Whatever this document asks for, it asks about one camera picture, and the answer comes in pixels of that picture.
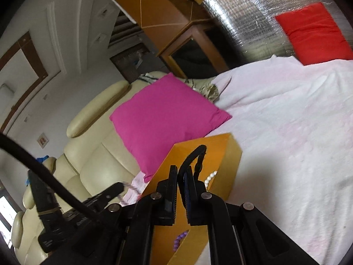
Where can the dark framed panel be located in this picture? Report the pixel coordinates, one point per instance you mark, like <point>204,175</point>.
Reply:
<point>129,63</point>

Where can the wooden cabinet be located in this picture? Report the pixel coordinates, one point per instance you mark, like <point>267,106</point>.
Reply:
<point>165,8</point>

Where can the silver foil sheet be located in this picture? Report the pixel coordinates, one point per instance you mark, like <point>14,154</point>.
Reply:
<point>242,11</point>

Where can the air vent grille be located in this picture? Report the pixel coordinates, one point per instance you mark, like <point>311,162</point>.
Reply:
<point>124,27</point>

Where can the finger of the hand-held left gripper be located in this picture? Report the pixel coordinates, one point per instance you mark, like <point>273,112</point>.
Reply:
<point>109,194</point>
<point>42,196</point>

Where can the red pillow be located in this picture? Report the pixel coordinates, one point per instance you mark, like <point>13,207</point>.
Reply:
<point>314,30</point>

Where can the white blanket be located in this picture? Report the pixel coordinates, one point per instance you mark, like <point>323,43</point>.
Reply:
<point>289,129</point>

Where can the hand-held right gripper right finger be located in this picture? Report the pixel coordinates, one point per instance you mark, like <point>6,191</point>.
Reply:
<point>187,196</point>

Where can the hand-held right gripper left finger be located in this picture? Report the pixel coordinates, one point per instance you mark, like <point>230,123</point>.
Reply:
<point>174,196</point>

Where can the pink pillow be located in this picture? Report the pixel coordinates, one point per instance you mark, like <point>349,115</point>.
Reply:
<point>165,116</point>

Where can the orange box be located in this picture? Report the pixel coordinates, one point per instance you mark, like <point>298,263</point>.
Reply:
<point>217,149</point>

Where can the wall switch plate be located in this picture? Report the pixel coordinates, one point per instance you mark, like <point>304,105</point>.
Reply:
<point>43,140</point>

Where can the cream leather sofa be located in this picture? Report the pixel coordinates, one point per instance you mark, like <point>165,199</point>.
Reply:
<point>91,157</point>

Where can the patterned cloth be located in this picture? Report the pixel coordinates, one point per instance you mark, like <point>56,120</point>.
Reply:
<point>204,88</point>

